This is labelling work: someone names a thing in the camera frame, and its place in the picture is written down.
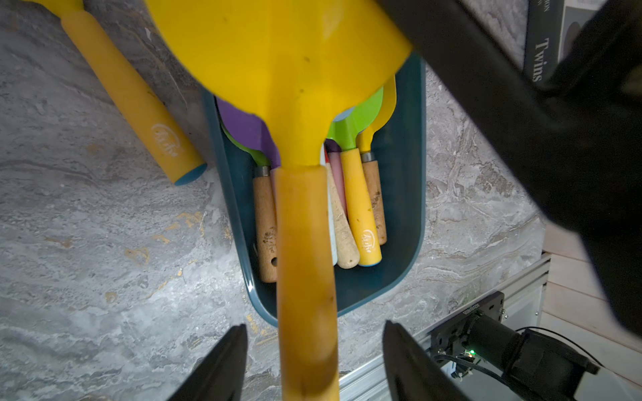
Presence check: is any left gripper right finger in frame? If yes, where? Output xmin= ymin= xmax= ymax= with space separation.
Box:
xmin=383 ymin=321 xmax=468 ymax=400

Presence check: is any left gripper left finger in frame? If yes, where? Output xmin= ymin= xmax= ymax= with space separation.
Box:
xmin=169 ymin=324 xmax=247 ymax=401

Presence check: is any green trowel wooden handle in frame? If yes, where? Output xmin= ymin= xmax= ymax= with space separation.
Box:
xmin=220 ymin=124 xmax=279 ymax=284

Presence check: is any yellow shovel orange handle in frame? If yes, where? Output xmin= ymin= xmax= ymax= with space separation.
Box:
xmin=38 ymin=1 xmax=207 ymax=186

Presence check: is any purple trowel pink handle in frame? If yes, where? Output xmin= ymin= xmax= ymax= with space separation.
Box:
xmin=328 ymin=152 xmax=348 ymax=215

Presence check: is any purple shovel pink handle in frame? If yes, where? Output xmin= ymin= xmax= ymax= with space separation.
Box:
xmin=216 ymin=97 xmax=281 ymax=168

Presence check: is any green trowel yellow handle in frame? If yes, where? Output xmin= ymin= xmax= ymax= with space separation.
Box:
xmin=327 ymin=89 xmax=384 ymax=267

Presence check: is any yellow shovel wooden handle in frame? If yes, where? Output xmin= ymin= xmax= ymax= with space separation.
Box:
xmin=356 ymin=75 xmax=397 ymax=245

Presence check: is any yellow shovel blue tip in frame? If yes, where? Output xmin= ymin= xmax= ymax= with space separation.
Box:
xmin=146 ymin=1 xmax=411 ymax=400

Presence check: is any lime shovel wooden handle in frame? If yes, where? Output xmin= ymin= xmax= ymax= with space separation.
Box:
xmin=325 ymin=162 xmax=359 ymax=269

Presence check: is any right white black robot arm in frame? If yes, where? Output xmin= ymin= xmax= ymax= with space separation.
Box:
xmin=381 ymin=1 xmax=641 ymax=334

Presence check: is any dark teal storage box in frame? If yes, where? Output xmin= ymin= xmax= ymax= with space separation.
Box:
xmin=201 ymin=53 xmax=426 ymax=326

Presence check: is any black cover book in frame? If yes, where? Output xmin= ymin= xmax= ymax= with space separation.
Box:
xmin=523 ymin=0 xmax=605 ymax=87

